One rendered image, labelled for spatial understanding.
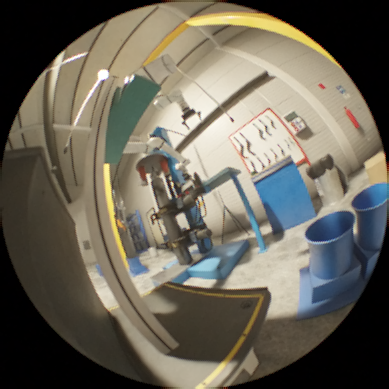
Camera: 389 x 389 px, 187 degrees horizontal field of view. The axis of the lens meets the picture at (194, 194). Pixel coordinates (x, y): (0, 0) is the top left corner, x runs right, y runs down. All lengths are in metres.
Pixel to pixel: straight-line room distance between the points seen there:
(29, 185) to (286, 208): 1.96
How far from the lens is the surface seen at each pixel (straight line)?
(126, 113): 0.71
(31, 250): 0.21
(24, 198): 0.24
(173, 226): 1.65
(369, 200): 0.96
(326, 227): 0.82
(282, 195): 1.79
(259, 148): 3.09
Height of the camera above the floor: 0.66
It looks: 13 degrees up
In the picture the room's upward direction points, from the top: 22 degrees counter-clockwise
